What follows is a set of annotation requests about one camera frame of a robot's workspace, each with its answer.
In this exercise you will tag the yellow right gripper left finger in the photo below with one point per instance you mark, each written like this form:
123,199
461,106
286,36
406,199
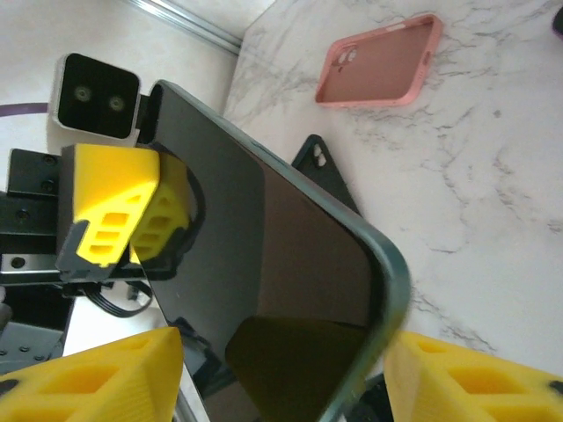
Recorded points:
88,387

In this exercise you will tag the black smartphone dark frame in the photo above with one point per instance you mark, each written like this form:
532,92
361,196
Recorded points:
272,264

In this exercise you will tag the black phone case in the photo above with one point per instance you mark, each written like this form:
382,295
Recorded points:
325,180

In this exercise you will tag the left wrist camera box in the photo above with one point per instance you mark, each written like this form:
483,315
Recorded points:
94,96

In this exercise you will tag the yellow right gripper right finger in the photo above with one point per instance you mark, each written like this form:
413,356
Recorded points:
475,387

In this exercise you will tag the aluminium frame post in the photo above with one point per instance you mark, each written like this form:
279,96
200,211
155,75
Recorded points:
193,26

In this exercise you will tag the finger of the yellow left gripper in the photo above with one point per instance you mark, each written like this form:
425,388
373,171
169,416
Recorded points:
110,193

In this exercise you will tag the pink phone case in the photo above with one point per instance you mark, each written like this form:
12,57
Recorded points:
374,66

